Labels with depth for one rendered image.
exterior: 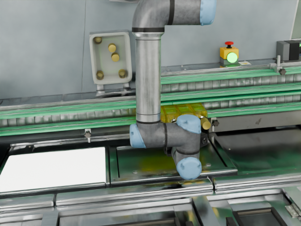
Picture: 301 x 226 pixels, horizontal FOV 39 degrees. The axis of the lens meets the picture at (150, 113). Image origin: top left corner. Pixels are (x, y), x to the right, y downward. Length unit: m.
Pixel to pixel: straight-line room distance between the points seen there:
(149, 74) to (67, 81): 0.82
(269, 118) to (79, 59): 0.92
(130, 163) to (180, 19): 0.67
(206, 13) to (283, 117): 0.97
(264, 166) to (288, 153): 0.16
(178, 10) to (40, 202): 0.78
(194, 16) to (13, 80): 1.05
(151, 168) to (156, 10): 0.66
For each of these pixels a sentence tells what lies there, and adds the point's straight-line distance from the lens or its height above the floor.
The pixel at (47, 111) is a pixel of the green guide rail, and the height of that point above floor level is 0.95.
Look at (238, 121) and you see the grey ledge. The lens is 2.01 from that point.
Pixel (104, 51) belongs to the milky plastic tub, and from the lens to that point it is 1.93.
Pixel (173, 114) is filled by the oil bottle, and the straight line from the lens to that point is 1.71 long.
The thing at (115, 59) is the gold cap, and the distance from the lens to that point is 1.89.
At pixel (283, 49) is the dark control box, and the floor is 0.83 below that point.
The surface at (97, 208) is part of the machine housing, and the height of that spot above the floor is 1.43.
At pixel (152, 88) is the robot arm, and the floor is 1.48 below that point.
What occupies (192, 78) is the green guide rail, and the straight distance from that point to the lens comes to 1.81.
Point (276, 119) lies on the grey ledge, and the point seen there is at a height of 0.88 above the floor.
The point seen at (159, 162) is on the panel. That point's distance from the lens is 1.66.
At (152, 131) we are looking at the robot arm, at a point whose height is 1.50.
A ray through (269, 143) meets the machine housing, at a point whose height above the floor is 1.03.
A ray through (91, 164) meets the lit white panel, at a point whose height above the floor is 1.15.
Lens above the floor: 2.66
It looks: 70 degrees down
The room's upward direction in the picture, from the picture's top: 161 degrees clockwise
